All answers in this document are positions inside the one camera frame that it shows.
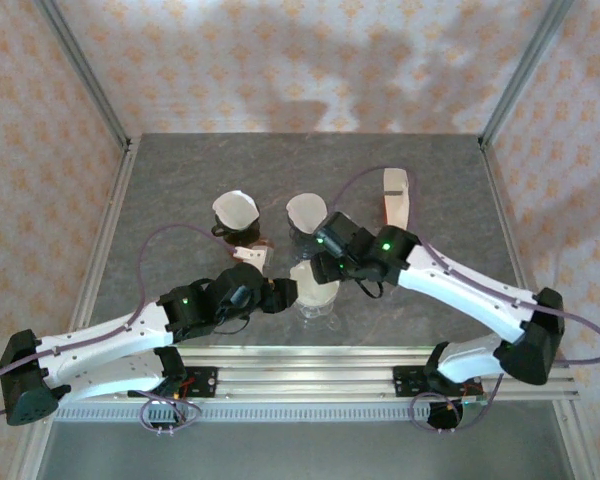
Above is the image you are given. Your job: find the white paper coffee filter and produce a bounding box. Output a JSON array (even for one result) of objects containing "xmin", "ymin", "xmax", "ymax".
[
  {"xmin": 212, "ymin": 189, "xmax": 260, "ymax": 232},
  {"xmin": 285, "ymin": 192, "xmax": 329, "ymax": 234},
  {"xmin": 288, "ymin": 262, "xmax": 341, "ymax": 307}
]

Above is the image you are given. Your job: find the clear smooth glass beaker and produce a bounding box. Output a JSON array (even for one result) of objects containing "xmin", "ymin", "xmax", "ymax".
[{"xmin": 297, "ymin": 302, "xmax": 339, "ymax": 325}]

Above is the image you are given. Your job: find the orange coffee filter pack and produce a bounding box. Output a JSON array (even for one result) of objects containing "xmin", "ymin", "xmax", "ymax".
[{"xmin": 382, "ymin": 167, "xmax": 414, "ymax": 230}]

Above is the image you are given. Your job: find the olive green plastic dripper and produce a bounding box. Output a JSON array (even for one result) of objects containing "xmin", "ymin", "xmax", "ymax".
[{"xmin": 209, "ymin": 209, "xmax": 262, "ymax": 241}]

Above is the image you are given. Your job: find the wide aluminium base rail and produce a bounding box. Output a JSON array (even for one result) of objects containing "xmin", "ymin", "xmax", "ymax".
[{"xmin": 34, "ymin": 343, "xmax": 581, "ymax": 401}]

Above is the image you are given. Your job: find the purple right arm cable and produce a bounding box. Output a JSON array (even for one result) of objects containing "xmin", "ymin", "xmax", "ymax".
[{"xmin": 329, "ymin": 166, "xmax": 600, "ymax": 434}]

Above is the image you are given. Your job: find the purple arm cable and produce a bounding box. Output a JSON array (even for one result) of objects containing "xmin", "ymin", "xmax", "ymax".
[
  {"xmin": 329, "ymin": 166, "xmax": 600, "ymax": 434},
  {"xmin": 0, "ymin": 224, "xmax": 204, "ymax": 435}
]

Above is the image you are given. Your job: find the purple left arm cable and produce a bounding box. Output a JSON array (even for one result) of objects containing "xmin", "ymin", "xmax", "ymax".
[{"xmin": 0, "ymin": 224, "xmax": 204, "ymax": 435}]

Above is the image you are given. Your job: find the slotted grey cable duct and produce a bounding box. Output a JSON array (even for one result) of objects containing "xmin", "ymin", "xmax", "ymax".
[{"xmin": 54, "ymin": 403, "xmax": 481, "ymax": 424}]

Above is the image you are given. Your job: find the aluminium table side rail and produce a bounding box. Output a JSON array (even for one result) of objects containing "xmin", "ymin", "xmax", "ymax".
[
  {"xmin": 479, "ymin": 142, "xmax": 600, "ymax": 480},
  {"xmin": 59, "ymin": 137, "xmax": 142, "ymax": 361}
]

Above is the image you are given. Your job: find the aluminium upright frame post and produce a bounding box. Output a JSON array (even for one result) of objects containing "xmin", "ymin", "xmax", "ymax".
[
  {"xmin": 478, "ymin": 0, "xmax": 577, "ymax": 151},
  {"xmin": 32, "ymin": 0, "xmax": 134, "ymax": 151}
]

